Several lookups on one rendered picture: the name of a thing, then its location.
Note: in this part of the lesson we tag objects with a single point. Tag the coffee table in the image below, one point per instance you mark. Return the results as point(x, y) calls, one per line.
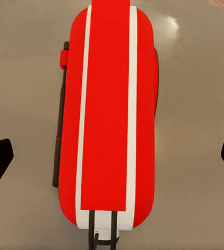
point(188, 206)

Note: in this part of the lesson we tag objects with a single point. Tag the radio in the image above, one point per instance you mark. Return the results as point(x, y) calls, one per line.
point(104, 165)

